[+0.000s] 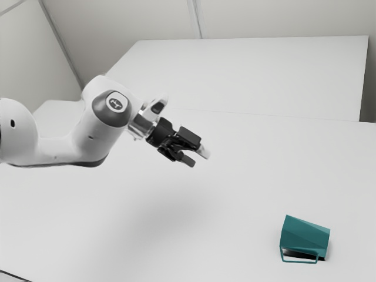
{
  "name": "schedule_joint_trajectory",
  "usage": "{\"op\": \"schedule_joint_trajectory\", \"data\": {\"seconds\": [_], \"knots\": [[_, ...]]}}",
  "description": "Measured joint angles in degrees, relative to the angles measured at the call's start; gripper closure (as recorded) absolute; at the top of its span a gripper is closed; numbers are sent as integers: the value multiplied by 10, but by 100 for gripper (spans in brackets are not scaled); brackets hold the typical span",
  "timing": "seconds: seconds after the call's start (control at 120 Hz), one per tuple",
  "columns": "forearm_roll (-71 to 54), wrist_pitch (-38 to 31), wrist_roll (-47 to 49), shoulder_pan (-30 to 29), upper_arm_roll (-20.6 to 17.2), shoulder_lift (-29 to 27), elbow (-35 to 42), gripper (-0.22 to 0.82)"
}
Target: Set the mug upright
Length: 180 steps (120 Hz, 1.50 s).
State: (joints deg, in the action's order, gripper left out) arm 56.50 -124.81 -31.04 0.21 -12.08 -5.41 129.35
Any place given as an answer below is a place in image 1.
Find teal faceted mug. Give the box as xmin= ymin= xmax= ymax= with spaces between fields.
xmin=278 ymin=214 xmax=331 ymax=264

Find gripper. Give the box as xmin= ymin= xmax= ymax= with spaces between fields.
xmin=146 ymin=116 xmax=212 ymax=168

